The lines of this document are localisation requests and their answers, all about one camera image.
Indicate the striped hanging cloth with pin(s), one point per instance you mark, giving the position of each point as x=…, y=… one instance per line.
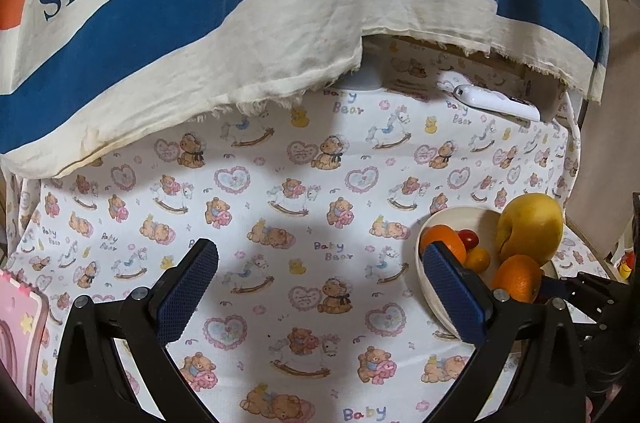
x=200, y=3

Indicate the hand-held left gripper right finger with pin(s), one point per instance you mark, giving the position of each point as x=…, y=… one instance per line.
x=457, y=298

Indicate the large yellow grapefruit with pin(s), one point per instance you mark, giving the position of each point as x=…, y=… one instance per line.
x=530, y=228

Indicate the white handheld device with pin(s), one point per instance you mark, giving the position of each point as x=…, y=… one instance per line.
x=495, y=100

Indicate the white stand base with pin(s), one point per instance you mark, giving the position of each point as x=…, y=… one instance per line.
x=364, y=81

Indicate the pink toy camera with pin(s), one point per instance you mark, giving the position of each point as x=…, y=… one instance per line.
x=20, y=343

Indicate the beige plate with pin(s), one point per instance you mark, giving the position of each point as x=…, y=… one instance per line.
x=470, y=218

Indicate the small yellow red toy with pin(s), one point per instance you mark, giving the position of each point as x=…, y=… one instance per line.
x=626, y=265

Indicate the red cherry tomato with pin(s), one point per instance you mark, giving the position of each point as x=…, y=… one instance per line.
x=468, y=238

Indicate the wooden cabinet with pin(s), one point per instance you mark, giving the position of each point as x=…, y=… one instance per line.
x=600, y=183

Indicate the bear print tablecloth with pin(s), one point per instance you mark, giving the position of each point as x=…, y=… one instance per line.
x=300, y=203

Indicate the orange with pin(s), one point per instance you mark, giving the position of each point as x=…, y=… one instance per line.
x=517, y=278
x=445, y=239

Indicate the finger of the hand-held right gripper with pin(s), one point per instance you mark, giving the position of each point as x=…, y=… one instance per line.
x=602, y=290
x=560, y=290

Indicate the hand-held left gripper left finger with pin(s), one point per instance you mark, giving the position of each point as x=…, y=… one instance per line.
x=187, y=293

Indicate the yellow cherry tomato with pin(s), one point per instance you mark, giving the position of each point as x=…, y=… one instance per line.
x=477, y=259

